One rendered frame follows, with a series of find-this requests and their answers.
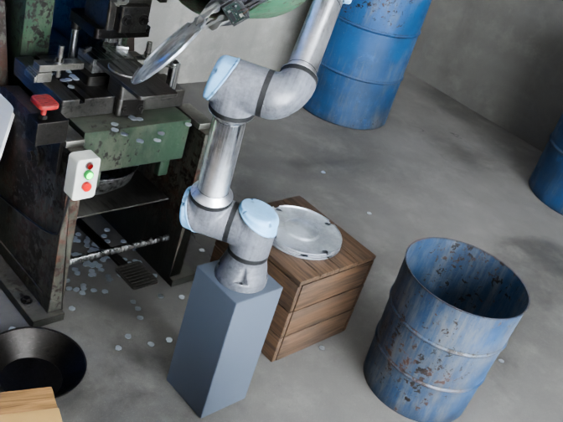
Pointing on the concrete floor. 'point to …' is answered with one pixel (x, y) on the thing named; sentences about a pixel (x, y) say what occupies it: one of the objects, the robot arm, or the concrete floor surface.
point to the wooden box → (311, 290)
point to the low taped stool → (29, 406)
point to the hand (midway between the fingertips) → (200, 23)
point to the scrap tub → (442, 328)
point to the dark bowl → (40, 360)
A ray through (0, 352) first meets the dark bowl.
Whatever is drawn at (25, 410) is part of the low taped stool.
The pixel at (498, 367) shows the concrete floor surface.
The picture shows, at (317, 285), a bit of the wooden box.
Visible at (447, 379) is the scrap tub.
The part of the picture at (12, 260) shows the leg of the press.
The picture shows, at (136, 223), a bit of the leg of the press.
